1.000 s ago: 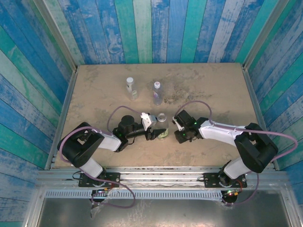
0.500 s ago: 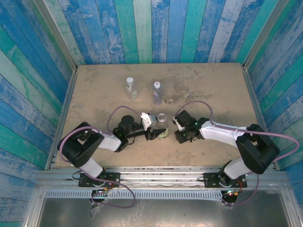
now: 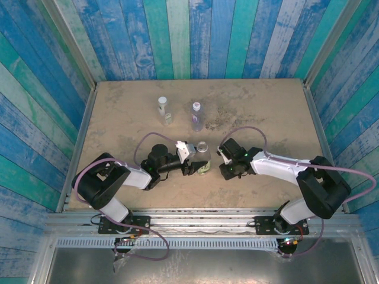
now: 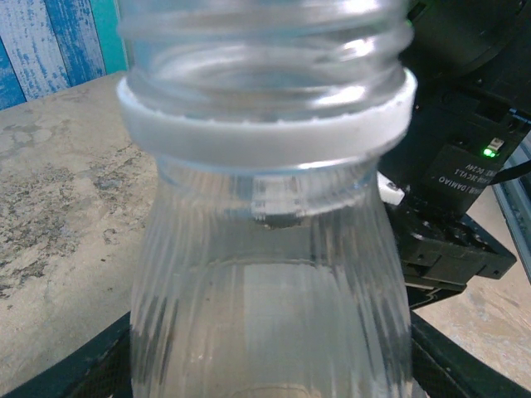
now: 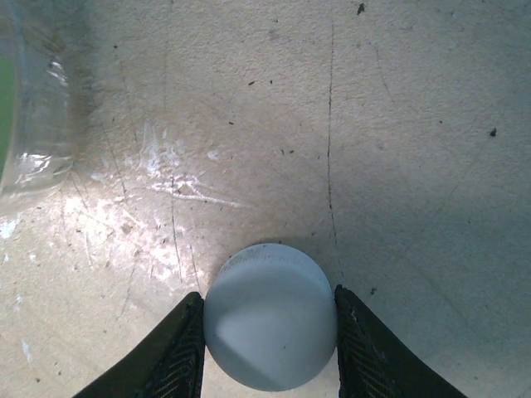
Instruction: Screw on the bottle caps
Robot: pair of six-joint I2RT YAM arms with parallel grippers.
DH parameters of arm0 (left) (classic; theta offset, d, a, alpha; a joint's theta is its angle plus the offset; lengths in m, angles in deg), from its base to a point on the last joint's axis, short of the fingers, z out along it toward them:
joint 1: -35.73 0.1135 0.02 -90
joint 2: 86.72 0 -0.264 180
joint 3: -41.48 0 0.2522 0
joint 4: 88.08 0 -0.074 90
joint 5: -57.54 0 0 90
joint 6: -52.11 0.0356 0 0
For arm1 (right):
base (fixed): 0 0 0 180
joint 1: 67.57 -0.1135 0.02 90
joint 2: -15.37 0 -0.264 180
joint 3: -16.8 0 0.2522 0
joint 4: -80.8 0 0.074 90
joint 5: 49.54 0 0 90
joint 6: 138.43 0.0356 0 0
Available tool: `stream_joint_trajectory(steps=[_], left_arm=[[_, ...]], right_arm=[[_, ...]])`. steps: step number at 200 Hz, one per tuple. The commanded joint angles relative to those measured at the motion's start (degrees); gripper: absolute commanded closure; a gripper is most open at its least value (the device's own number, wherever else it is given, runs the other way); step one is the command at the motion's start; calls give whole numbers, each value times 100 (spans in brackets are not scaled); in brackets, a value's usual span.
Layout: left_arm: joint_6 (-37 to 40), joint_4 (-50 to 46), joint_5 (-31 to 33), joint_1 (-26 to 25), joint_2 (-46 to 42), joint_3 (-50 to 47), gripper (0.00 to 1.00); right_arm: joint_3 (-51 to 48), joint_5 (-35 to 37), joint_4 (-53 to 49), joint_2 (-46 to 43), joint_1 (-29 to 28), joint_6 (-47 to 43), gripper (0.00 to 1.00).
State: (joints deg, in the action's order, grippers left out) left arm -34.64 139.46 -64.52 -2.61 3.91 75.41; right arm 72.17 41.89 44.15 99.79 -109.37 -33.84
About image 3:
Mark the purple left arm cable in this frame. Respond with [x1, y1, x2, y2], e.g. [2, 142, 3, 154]
[72, 132, 180, 261]

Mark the small circuit board with wires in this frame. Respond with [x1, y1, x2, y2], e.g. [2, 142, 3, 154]
[281, 236, 303, 246]
[114, 235, 140, 246]

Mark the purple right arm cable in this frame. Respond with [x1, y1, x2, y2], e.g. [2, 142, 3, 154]
[218, 126, 377, 259]

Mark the wide clear bottle green label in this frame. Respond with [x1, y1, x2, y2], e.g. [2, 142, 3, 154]
[194, 141, 213, 176]

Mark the black round cable mount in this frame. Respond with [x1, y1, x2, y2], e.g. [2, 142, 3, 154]
[114, 245, 131, 258]
[280, 244, 297, 258]

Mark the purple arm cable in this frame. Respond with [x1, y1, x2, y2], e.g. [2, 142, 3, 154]
[72, 132, 180, 261]
[218, 126, 377, 259]

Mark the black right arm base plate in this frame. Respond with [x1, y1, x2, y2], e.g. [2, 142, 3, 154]
[255, 215, 309, 236]

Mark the aluminium table side rail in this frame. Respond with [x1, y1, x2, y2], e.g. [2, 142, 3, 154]
[302, 79, 351, 214]
[55, 85, 98, 213]

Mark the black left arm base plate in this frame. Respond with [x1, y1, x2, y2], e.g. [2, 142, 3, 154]
[98, 215, 151, 236]

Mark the slim clear plastic bottle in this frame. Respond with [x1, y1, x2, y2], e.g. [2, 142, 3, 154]
[156, 96, 174, 127]

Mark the white slotted cable duct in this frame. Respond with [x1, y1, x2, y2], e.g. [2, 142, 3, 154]
[55, 237, 280, 251]

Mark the steel sheet tray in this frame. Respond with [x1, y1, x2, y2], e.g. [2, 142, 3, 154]
[46, 247, 365, 284]

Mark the aluminium corner post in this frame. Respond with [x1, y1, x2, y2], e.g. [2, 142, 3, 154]
[40, 0, 98, 89]
[303, 0, 364, 88]

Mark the clear bottle purple label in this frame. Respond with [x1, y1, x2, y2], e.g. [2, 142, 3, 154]
[189, 102, 205, 133]

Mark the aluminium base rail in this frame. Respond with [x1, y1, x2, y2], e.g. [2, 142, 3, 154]
[44, 208, 364, 238]

